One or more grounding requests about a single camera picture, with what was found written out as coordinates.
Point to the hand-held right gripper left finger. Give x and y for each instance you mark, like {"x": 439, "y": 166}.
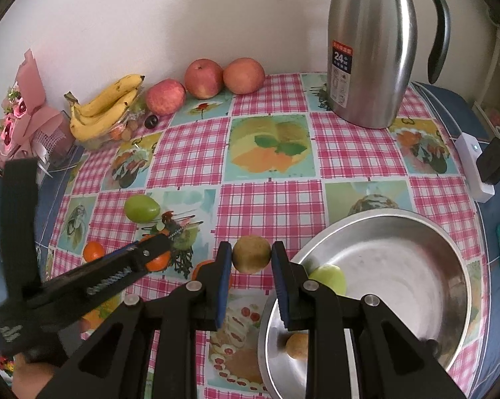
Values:
{"x": 221, "y": 286}

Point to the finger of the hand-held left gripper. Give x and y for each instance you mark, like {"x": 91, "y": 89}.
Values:
{"x": 121, "y": 252}
{"x": 108, "y": 276}

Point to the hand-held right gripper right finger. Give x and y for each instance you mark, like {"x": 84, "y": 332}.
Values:
{"x": 281, "y": 286}

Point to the small orange mandarin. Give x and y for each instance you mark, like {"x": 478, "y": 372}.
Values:
{"x": 94, "y": 252}

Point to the large orange mandarin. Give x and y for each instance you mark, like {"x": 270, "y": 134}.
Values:
{"x": 199, "y": 269}

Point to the medium orange mandarin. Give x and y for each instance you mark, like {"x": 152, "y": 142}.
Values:
{"x": 156, "y": 262}

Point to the oval green mango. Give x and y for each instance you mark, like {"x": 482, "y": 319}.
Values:
{"x": 141, "y": 208}

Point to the round green jujube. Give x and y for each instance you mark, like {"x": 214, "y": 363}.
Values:
{"x": 331, "y": 278}

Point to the large stainless steel basin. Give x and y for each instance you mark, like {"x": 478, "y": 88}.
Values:
{"x": 399, "y": 266}

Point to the person's left hand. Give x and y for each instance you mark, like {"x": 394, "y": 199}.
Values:
{"x": 27, "y": 378}

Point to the pink checked tablecloth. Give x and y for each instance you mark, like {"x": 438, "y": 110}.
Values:
{"x": 270, "y": 199}

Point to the pink flower bouquet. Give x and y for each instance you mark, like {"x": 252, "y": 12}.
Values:
{"x": 29, "y": 104}

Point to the clear plastic bag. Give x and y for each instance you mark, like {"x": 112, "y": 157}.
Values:
{"x": 125, "y": 132}

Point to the yellow banana bunch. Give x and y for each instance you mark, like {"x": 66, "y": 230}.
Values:
{"x": 104, "y": 116}

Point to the dark grape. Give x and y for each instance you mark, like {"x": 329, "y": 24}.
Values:
{"x": 151, "y": 121}

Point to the red apple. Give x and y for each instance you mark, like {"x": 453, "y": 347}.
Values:
{"x": 243, "y": 75}
{"x": 203, "y": 79}
{"x": 165, "y": 97}

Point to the white power strip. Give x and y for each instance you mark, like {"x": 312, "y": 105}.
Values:
{"x": 470, "y": 162}

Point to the black power adapter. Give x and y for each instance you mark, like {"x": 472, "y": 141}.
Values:
{"x": 493, "y": 162}

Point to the stainless steel thermos jug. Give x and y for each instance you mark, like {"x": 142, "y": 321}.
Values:
{"x": 370, "y": 50}

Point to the pink plastic bag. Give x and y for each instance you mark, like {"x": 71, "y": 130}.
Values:
{"x": 495, "y": 117}

